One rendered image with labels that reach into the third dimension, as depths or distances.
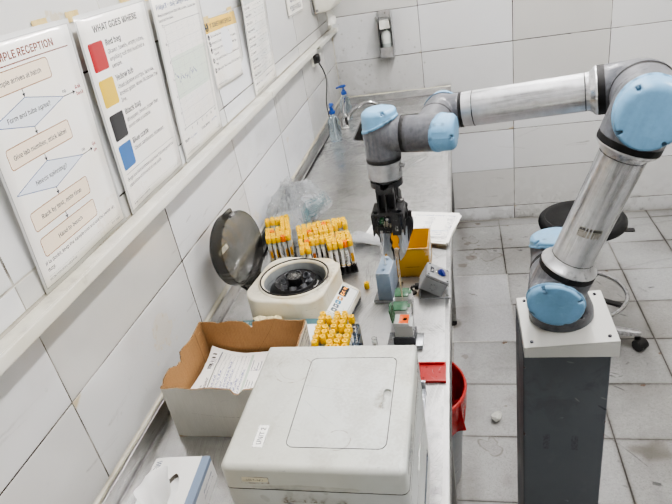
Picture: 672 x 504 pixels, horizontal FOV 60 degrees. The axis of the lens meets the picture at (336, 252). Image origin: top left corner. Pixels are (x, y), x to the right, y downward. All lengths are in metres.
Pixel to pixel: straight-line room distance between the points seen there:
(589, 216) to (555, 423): 0.64
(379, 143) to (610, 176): 0.44
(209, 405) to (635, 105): 1.01
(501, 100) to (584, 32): 2.48
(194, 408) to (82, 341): 0.29
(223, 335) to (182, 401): 0.24
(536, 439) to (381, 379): 0.79
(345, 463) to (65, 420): 0.57
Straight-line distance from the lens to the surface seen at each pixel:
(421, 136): 1.18
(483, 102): 1.27
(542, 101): 1.26
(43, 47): 1.20
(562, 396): 1.59
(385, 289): 1.65
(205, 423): 1.38
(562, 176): 3.96
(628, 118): 1.11
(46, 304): 1.12
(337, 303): 1.62
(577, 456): 1.75
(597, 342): 1.47
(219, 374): 1.46
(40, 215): 1.14
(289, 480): 0.89
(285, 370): 1.03
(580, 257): 1.25
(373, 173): 1.23
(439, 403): 1.36
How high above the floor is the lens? 1.82
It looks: 28 degrees down
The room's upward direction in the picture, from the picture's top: 10 degrees counter-clockwise
